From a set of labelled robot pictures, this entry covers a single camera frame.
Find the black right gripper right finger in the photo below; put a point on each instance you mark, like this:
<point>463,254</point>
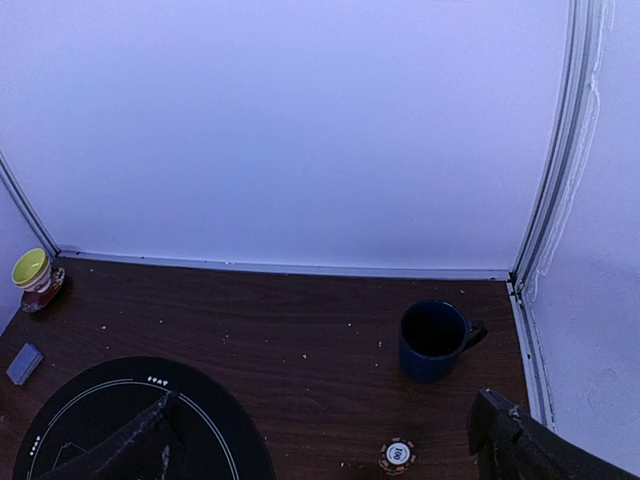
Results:
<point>509,444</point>

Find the round black poker mat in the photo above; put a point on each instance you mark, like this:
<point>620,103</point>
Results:
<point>220,440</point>

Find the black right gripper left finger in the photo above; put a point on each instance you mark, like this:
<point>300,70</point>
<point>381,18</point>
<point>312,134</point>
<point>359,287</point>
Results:
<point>147,447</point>

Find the dark blue enamel mug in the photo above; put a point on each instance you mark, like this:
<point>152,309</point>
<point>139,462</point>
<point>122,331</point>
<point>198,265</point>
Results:
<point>432,337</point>

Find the green bowl on red saucer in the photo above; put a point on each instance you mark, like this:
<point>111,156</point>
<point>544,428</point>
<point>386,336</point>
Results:
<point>38,279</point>

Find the blue playing card deck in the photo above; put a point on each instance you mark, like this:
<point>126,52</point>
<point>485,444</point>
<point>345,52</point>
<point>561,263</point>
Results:
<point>24,364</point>

